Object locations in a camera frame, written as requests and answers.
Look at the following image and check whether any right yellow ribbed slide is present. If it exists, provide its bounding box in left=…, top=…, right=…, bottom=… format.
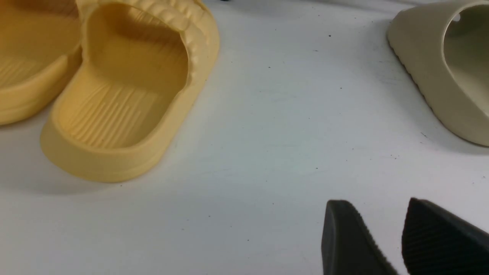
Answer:
left=40, top=0, right=220, bottom=183

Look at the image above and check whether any left yellow ribbed slide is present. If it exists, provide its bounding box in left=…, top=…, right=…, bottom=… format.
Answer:
left=0, top=0, right=81, bottom=125

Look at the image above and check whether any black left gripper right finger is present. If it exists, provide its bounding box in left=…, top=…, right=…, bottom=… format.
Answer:
left=402, top=198, right=489, bottom=275

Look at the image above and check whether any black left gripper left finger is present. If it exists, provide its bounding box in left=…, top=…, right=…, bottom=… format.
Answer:
left=321, top=200, right=398, bottom=275

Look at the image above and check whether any left olive foam slide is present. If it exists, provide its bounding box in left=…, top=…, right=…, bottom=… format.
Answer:
left=387, top=0, right=489, bottom=146

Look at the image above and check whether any yellow ribbed slide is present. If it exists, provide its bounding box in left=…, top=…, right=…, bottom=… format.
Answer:
left=0, top=0, right=81, bottom=125
left=40, top=0, right=220, bottom=183

